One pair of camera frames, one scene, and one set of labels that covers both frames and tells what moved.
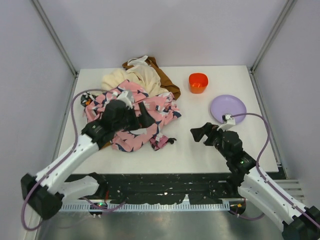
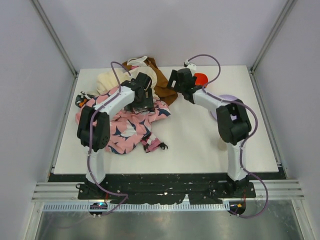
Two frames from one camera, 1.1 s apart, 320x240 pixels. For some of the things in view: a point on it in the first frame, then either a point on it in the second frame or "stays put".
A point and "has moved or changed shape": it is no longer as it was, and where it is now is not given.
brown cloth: (165, 83) has moved or changed shape
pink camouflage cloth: (159, 141) → (154, 144)
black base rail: (200, 189) stays put
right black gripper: (208, 135) → (174, 81)
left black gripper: (136, 119) → (144, 100)
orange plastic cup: (198, 82) stays put
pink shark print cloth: (160, 107) has moved or changed shape
